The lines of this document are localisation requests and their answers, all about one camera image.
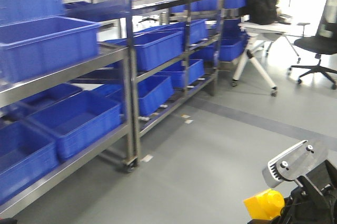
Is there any yellow toy brick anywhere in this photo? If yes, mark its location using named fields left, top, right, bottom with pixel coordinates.
left=243, top=189, right=285, bottom=220

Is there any black mesh office chair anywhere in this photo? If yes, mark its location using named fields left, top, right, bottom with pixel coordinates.
left=287, top=0, right=336, bottom=90

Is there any blue bin rack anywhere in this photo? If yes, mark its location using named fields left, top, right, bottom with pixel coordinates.
left=92, top=75, right=175, bottom=117
left=104, top=30, right=185, bottom=72

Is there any blue bin bottom shelf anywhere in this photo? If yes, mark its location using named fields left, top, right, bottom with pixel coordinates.
left=26, top=90, right=122, bottom=161

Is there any blue bin bottom left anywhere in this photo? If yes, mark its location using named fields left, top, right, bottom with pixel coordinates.
left=1, top=121, right=58, bottom=204

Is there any black backpack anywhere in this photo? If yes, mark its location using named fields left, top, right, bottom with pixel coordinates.
left=246, top=0, right=277, bottom=25

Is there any blue bin middle shelf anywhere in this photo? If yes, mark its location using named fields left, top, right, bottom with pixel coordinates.
left=1, top=17, right=100, bottom=83

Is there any blue bin shelf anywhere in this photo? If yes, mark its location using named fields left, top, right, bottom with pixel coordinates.
left=1, top=17, right=100, bottom=83
left=1, top=0, right=64, bottom=25
left=26, top=90, right=122, bottom=161

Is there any steel shelving rack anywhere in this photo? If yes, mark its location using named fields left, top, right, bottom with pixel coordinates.
left=1, top=0, right=224, bottom=219

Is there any blue bin upper shelf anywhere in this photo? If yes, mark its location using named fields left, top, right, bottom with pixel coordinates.
left=1, top=0, right=64, bottom=25

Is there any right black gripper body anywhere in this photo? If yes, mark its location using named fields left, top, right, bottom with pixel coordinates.
left=270, top=160, right=336, bottom=223

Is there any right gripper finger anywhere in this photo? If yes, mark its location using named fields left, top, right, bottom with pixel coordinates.
left=262, top=140, right=328, bottom=188

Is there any white office desk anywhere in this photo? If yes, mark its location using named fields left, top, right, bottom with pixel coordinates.
left=231, top=21, right=301, bottom=97

